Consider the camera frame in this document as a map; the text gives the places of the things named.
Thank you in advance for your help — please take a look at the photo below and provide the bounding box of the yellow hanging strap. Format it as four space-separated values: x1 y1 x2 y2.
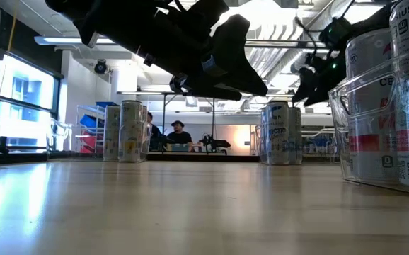
6 0 18 54

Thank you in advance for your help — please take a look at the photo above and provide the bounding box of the blue storage bin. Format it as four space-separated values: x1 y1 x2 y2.
80 113 105 129
96 101 121 111

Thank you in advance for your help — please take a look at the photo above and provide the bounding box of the large window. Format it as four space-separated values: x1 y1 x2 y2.
0 52 64 152

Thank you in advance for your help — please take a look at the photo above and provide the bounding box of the black frame workbench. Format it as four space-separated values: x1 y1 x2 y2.
116 90 333 157

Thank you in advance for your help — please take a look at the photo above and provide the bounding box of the Celsius Tropical Vibe can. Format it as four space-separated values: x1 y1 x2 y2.
118 100 144 164
141 105 149 162
103 105 121 162

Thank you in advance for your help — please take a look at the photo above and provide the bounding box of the teal box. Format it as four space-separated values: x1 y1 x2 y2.
165 142 191 152

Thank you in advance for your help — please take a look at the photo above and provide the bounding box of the long ceiling light strip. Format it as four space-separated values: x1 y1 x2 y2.
33 35 117 46

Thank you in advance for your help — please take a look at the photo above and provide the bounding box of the red storage bin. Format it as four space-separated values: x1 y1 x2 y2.
80 130 105 154

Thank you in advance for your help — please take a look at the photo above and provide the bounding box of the black device on workbench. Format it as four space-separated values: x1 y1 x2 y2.
199 133 232 155

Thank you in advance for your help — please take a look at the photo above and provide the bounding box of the white shelf rack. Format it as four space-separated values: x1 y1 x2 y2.
75 102 120 155

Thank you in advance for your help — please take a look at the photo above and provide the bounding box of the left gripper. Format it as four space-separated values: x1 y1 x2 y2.
144 0 268 101

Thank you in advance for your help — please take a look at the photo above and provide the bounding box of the black round ceiling spotlight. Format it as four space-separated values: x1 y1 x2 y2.
93 59 108 75

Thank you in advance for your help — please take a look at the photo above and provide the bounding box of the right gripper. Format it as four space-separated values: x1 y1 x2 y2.
291 17 350 107

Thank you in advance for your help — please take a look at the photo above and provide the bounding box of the person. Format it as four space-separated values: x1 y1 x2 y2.
166 120 194 152
146 111 163 152

